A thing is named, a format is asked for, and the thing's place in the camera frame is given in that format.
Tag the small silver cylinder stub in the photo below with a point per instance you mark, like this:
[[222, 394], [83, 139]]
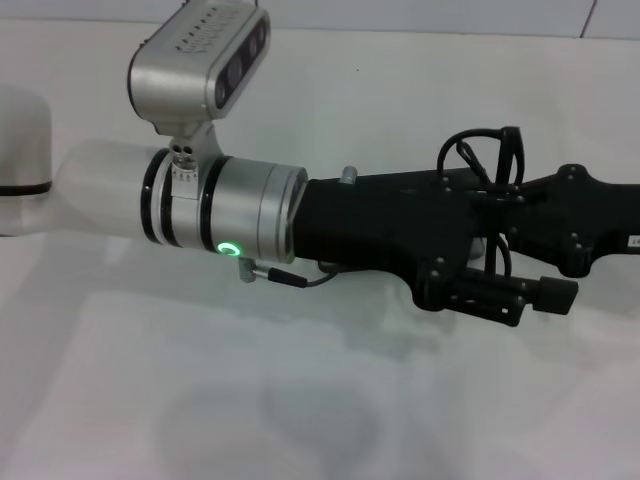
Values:
[[347, 175]]

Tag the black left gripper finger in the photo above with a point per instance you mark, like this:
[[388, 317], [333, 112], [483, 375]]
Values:
[[500, 196], [555, 296]]

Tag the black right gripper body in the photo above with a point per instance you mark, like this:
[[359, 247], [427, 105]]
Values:
[[575, 220]]

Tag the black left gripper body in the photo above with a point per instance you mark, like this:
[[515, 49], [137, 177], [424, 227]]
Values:
[[380, 225]]

